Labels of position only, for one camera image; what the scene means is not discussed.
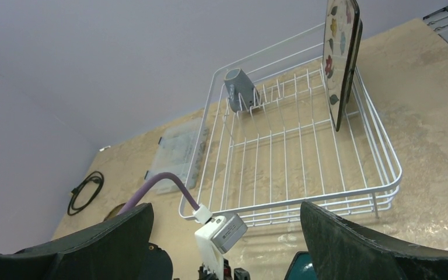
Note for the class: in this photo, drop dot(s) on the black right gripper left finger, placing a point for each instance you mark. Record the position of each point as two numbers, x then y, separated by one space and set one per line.
114 249

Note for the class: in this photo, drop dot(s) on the brown rimmed beige bowl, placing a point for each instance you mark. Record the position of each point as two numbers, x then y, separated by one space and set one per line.
114 211

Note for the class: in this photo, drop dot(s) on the square floral plate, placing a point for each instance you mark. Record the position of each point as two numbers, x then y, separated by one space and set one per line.
342 37

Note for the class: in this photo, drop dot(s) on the grey printed mug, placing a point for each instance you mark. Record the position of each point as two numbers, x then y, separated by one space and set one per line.
242 93

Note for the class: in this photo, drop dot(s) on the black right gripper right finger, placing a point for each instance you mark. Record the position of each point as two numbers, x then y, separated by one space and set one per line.
341 249

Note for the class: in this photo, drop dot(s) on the clear plastic screw box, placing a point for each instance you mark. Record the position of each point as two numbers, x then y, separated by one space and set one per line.
180 151

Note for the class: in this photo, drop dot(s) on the white wire dish rack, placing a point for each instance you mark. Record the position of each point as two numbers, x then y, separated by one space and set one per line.
262 163

